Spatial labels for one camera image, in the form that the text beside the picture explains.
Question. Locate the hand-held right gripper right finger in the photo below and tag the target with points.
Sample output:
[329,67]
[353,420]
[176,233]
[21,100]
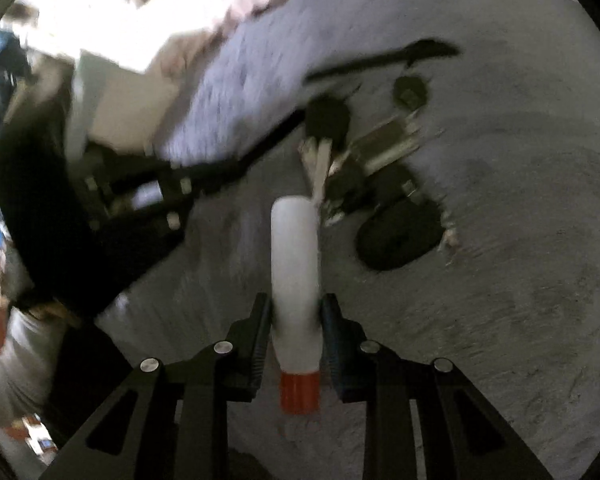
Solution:
[332,340]

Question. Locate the small black round case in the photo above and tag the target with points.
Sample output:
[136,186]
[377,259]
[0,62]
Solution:
[410,91]

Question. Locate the white stick bundle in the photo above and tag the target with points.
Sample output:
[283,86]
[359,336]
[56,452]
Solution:
[320,165]

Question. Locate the black oval case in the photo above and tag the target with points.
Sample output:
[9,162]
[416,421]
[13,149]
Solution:
[395,240]

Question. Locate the black flat object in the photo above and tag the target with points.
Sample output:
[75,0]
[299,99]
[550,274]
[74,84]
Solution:
[375,185]

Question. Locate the white orange-label bottle red cap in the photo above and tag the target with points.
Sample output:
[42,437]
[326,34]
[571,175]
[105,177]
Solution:
[295,270]

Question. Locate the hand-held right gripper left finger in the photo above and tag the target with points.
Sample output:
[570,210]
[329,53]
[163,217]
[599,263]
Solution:
[260,345]

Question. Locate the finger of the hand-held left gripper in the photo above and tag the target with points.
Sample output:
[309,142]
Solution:
[250,155]

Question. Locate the beige rectangular box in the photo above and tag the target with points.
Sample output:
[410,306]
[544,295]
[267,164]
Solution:
[385,142]

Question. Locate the white pink ruffled quilt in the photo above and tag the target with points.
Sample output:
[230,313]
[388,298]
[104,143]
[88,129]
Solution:
[130,10]

